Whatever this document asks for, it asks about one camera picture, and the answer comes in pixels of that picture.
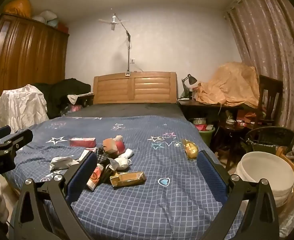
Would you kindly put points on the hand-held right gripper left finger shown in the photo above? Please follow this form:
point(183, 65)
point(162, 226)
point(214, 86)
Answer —
point(83, 175)

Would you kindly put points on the pale green bag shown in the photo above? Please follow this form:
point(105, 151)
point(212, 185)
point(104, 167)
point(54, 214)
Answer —
point(53, 23)

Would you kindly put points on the small red box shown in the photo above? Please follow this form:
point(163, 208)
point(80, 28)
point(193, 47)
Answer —
point(241, 123)

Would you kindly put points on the blue checked star blanket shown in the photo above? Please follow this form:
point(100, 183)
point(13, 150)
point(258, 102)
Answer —
point(149, 205)

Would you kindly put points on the grey patterned curtain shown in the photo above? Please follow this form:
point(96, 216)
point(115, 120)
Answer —
point(267, 42)

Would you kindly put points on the orange brown block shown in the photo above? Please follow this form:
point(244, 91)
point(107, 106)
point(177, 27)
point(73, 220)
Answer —
point(109, 145)

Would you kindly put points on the black clothing pile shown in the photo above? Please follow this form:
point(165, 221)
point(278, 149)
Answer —
point(62, 87)

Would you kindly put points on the grey bed sheet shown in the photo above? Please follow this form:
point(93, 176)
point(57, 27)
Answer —
point(127, 110)

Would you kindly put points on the white tissue ball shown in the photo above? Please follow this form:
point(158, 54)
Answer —
point(128, 153)
point(123, 165)

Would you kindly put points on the red storage box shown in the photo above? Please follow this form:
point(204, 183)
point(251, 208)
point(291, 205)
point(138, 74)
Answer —
point(63, 28)

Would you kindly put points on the dark wooden desk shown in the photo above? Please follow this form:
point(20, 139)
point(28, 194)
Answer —
point(202, 106)

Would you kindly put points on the white plastic bucket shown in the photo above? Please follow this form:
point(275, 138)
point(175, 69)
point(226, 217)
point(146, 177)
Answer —
point(262, 167)

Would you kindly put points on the red pouch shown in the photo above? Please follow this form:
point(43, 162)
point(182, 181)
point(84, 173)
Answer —
point(120, 145)

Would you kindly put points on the white bowl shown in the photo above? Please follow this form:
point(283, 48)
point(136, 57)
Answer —
point(230, 122)

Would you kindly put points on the white paper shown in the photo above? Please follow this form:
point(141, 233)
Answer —
point(62, 162)

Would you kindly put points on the long red box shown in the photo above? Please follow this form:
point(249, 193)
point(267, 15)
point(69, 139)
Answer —
point(83, 142)

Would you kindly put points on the orange plastic bag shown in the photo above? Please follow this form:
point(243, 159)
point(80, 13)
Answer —
point(18, 7)

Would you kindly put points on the dark wooden chair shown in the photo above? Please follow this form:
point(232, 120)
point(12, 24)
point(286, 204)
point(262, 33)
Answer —
point(269, 90)

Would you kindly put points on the pink patterned item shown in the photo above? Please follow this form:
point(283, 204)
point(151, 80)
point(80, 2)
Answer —
point(75, 108)

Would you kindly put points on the black desk lamp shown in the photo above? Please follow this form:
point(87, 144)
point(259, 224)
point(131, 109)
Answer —
point(192, 80)

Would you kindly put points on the white plastic bag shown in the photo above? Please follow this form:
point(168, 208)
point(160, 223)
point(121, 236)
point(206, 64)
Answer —
point(45, 16)

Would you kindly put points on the black wicker basket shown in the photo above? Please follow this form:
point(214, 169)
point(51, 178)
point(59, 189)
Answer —
point(272, 137)

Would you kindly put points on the white wall socket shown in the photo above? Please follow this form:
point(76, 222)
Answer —
point(133, 60)

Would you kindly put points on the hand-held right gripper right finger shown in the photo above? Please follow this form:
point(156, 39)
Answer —
point(209, 177)

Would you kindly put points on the green waste bin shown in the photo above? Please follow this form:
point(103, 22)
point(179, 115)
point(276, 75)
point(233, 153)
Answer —
point(207, 136)

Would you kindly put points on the white ceiling fan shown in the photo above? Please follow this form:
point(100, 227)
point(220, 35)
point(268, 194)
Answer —
point(114, 22)

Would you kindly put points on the red and white packet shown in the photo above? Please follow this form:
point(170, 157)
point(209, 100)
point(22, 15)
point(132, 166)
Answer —
point(95, 177)

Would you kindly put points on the white crumpled cloth cover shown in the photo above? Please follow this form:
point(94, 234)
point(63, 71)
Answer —
point(19, 105)

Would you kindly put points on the white flat box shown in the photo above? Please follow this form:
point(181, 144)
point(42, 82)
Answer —
point(88, 153)

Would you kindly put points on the small dark wooden table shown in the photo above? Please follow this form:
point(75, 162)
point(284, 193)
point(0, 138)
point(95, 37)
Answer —
point(229, 132)

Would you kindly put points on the yellow snack packet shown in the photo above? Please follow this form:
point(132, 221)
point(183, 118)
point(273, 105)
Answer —
point(190, 150)

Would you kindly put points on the small white cloth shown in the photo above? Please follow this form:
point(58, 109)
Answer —
point(73, 98)

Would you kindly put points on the dark plaid cloth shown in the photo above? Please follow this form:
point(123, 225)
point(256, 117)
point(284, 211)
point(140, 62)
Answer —
point(105, 160)

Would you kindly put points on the brown wooden wardrobe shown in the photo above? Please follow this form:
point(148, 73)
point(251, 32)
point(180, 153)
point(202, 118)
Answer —
point(24, 55)

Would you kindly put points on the orange cloth cover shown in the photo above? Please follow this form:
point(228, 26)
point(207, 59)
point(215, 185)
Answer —
point(227, 85)

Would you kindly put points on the gold carton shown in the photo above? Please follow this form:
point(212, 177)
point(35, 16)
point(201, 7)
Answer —
point(128, 179)

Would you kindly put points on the wooden headboard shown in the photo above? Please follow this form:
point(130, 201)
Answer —
point(134, 87)

